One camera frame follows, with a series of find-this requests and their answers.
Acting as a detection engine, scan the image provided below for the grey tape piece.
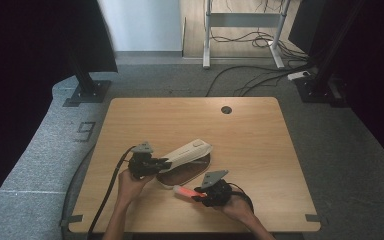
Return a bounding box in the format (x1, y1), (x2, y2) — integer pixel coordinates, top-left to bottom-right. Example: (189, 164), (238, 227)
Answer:
(59, 214), (84, 228)
(304, 213), (328, 225)

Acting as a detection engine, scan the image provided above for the black floor cable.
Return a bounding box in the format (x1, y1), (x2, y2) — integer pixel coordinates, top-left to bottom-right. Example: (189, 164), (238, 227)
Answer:
(205, 63), (314, 98)
(232, 68), (314, 97)

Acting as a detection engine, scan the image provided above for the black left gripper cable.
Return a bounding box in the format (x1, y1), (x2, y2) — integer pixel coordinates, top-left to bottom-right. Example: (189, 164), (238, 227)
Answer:
(85, 145), (138, 240)

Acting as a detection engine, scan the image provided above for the black metal stand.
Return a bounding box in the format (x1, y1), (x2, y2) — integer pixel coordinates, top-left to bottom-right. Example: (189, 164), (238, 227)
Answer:
(62, 54), (113, 108)
(294, 0), (368, 108)

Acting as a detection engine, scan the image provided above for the tangle of dark cables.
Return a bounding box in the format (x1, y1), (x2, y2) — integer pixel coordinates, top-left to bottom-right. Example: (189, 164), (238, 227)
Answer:
(209, 29), (310, 63)

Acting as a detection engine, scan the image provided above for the person's left hand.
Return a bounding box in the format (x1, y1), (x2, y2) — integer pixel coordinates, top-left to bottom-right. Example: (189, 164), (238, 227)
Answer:
(117, 168), (155, 205)

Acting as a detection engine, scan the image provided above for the white power strip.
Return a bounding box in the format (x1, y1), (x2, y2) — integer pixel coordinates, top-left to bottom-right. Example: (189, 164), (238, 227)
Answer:
(286, 70), (311, 82)

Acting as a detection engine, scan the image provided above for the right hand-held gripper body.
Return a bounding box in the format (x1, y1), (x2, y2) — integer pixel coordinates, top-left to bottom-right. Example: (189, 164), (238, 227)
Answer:
(201, 169), (234, 208)

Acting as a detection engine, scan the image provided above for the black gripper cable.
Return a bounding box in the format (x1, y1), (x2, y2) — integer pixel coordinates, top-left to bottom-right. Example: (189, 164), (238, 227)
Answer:
(228, 182), (255, 214)
(85, 145), (138, 240)

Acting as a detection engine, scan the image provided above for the white metal desk frame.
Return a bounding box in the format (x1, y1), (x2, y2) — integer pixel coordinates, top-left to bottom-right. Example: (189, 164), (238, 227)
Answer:
(202, 0), (293, 70)

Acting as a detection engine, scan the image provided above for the person's right hand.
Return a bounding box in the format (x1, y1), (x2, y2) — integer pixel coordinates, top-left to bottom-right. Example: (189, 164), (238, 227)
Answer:
(212, 194), (255, 223)

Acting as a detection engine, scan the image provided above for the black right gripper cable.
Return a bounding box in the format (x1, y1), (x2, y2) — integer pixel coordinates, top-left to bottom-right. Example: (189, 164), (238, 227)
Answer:
(228, 182), (255, 214)

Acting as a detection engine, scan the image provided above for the orange-red marker pen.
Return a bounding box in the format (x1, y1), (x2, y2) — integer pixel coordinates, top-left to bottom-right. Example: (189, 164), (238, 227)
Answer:
(172, 185), (208, 199)

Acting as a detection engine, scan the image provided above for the dark curtain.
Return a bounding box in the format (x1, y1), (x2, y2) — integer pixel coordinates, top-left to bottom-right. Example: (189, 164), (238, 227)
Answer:
(309, 0), (384, 168)
(0, 0), (119, 214)

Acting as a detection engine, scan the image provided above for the black panel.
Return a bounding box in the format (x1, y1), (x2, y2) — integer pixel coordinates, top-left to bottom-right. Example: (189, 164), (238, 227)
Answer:
(287, 0), (319, 55)

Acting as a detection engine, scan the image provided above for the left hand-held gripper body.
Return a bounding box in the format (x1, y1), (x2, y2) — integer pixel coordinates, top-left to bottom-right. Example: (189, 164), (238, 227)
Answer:
(127, 141), (155, 180)

